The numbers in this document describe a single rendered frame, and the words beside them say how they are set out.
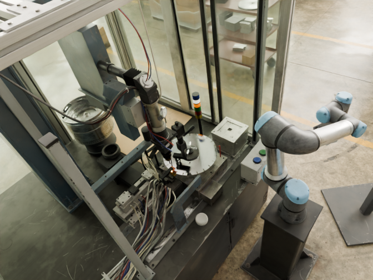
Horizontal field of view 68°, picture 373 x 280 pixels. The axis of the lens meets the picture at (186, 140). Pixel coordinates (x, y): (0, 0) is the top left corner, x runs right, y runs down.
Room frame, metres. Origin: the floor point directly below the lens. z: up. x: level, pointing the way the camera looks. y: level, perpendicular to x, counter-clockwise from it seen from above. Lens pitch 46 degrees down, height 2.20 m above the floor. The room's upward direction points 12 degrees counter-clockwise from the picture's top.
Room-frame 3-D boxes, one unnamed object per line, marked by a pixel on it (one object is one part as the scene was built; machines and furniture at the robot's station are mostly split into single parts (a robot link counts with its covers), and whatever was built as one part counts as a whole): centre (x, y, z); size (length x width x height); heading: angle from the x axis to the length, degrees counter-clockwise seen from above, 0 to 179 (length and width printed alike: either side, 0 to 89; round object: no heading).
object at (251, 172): (1.06, -0.42, 0.82); 0.28 x 0.11 x 0.15; 132
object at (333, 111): (0.95, -0.73, 1.21); 0.11 x 0.11 x 0.08; 24
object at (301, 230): (0.72, -0.49, 0.37); 0.40 x 0.40 x 0.75; 42
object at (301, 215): (0.72, -0.49, 0.80); 0.15 x 0.15 x 0.10
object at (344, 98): (1.00, -0.81, 1.21); 0.09 x 0.08 x 0.11; 114
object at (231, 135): (1.29, -0.29, 0.82); 0.18 x 0.18 x 0.15; 42
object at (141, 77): (1.11, 0.21, 1.45); 0.35 x 0.07 x 0.28; 42
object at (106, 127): (1.57, 0.64, 0.93); 0.31 x 0.31 x 0.36
